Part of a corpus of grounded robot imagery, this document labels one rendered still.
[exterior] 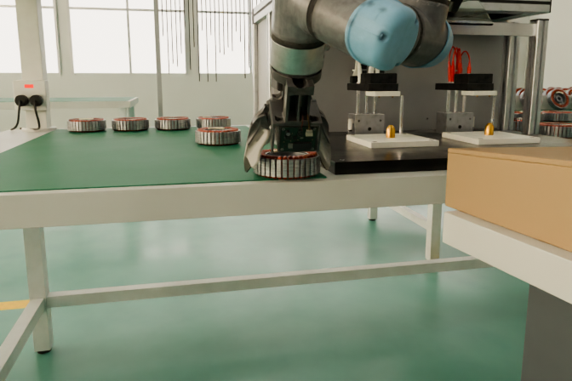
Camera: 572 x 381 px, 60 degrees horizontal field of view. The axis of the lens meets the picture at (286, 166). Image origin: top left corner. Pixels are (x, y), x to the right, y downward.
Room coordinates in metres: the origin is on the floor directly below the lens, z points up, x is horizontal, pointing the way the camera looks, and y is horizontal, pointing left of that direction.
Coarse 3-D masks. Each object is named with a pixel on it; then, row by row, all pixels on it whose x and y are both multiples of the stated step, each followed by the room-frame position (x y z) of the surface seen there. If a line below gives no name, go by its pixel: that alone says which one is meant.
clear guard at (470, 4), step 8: (464, 0) 0.99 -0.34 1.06; (472, 0) 0.99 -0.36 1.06; (464, 8) 0.97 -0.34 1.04; (472, 8) 0.98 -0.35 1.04; (480, 8) 0.98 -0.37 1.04; (448, 16) 0.94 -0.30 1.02; (456, 16) 0.95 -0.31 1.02; (464, 16) 0.95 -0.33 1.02; (472, 16) 0.96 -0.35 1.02; (480, 16) 0.96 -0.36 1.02; (488, 16) 0.96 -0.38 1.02; (456, 24) 0.94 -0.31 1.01; (464, 24) 0.94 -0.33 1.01; (472, 24) 0.94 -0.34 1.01; (480, 24) 0.95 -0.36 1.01; (488, 24) 0.95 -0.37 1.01
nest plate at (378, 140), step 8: (352, 136) 1.09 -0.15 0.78; (360, 136) 1.09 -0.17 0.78; (368, 136) 1.09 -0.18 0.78; (376, 136) 1.09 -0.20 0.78; (384, 136) 1.09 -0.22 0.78; (400, 136) 1.09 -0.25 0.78; (408, 136) 1.09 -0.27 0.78; (416, 136) 1.09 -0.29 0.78; (360, 144) 1.04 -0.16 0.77; (368, 144) 1.00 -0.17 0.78; (376, 144) 0.99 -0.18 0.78; (384, 144) 0.99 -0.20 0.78; (392, 144) 1.00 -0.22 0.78; (400, 144) 1.00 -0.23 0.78; (408, 144) 1.00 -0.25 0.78; (416, 144) 1.01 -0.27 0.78; (424, 144) 1.01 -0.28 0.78; (432, 144) 1.02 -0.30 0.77
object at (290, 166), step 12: (264, 156) 0.78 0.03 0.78; (276, 156) 0.77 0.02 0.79; (288, 156) 0.78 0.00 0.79; (300, 156) 0.77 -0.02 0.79; (312, 156) 0.79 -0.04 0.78; (264, 168) 0.77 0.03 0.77; (276, 168) 0.77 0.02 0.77; (288, 168) 0.77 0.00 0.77; (300, 168) 0.77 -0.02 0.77; (312, 168) 0.78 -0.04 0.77
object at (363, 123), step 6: (348, 114) 1.23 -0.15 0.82; (354, 114) 1.20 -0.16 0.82; (360, 114) 1.20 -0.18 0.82; (366, 114) 1.20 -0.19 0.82; (372, 114) 1.20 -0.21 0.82; (378, 114) 1.20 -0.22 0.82; (354, 120) 1.19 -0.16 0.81; (360, 120) 1.19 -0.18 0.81; (366, 120) 1.19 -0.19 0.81; (372, 120) 1.19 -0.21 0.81; (378, 120) 1.20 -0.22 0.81; (354, 126) 1.19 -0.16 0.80; (360, 126) 1.19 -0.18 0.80; (366, 126) 1.19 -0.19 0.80; (372, 126) 1.19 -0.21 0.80; (378, 126) 1.20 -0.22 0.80; (348, 132) 1.23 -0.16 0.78; (354, 132) 1.19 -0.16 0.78; (360, 132) 1.19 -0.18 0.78; (366, 132) 1.19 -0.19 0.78; (372, 132) 1.19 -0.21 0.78; (378, 132) 1.20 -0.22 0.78
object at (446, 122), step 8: (440, 112) 1.27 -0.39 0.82; (448, 112) 1.26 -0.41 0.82; (456, 112) 1.26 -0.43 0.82; (464, 112) 1.26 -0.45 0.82; (440, 120) 1.27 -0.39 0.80; (448, 120) 1.24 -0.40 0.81; (456, 120) 1.24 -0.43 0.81; (464, 120) 1.25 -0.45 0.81; (472, 120) 1.25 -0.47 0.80; (440, 128) 1.26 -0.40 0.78; (448, 128) 1.24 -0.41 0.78; (456, 128) 1.24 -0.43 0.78; (464, 128) 1.25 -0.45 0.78
